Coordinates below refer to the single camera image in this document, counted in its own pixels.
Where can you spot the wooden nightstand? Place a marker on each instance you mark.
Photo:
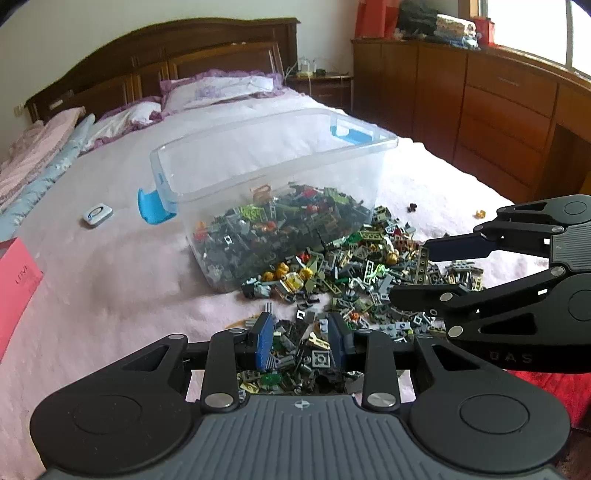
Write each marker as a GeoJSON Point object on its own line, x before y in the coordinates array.
{"type": "Point", "coordinates": [328, 90]}

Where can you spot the clear plastic storage bin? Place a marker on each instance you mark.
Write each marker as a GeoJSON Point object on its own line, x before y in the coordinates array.
{"type": "Point", "coordinates": [258, 161]}

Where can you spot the red bag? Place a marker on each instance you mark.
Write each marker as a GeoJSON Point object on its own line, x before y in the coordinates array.
{"type": "Point", "coordinates": [371, 18]}

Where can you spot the pile of toy bricks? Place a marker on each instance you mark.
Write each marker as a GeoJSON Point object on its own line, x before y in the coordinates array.
{"type": "Point", "coordinates": [369, 272]}

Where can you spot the folded light blue blanket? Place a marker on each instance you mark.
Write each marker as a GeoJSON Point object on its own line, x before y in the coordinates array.
{"type": "Point", "coordinates": [51, 170]}

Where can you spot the folded clothes on cabinet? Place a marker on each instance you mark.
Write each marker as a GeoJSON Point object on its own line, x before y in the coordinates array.
{"type": "Point", "coordinates": [415, 18]}

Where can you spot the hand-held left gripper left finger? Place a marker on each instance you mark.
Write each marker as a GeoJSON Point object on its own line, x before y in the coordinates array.
{"type": "Point", "coordinates": [264, 340]}

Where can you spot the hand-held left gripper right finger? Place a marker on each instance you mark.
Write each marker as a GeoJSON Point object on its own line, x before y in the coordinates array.
{"type": "Point", "coordinates": [338, 342]}

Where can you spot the white pillow with purple frill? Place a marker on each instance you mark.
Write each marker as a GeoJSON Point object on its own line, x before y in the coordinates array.
{"type": "Point", "coordinates": [217, 87]}
{"type": "Point", "coordinates": [127, 120]}

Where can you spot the bed with pink bedspread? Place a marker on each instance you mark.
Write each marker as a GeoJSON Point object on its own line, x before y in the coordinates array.
{"type": "Point", "coordinates": [115, 286]}

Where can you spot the red box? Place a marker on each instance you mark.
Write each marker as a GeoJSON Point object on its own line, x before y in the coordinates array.
{"type": "Point", "coordinates": [485, 31]}

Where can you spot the pink paper sheet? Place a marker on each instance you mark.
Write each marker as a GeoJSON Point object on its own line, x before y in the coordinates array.
{"type": "Point", "coordinates": [14, 286]}

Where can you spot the folded pink blanket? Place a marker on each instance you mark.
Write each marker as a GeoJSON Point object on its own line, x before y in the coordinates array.
{"type": "Point", "coordinates": [34, 147]}

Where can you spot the red cloth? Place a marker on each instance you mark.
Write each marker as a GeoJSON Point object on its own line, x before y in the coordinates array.
{"type": "Point", "coordinates": [554, 392]}

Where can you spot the stack of folded cloths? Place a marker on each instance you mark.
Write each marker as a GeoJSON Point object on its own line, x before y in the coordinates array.
{"type": "Point", "coordinates": [457, 30]}

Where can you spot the window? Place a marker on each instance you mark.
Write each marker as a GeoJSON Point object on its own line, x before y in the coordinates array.
{"type": "Point", "coordinates": [531, 27]}

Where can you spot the toy bricks heap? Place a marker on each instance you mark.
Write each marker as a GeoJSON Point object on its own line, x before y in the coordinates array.
{"type": "Point", "coordinates": [277, 226]}

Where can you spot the wooden headboard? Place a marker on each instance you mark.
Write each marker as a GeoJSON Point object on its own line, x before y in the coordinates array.
{"type": "Point", "coordinates": [152, 60]}

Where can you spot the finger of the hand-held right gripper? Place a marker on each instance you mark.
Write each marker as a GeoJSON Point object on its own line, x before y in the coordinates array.
{"type": "Point", "coordinates": [418, 295]}
{"type": "Point", "coordinates": [455, 248]}

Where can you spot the small white blue device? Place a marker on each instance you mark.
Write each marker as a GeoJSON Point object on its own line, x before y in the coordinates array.
{"type": "Point", "coordinates": [97, 214]}

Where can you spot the wooden cabinet with drawers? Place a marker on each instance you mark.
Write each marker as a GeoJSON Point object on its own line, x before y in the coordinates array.
{"type": "Point", "coordinates": [485, 106]}

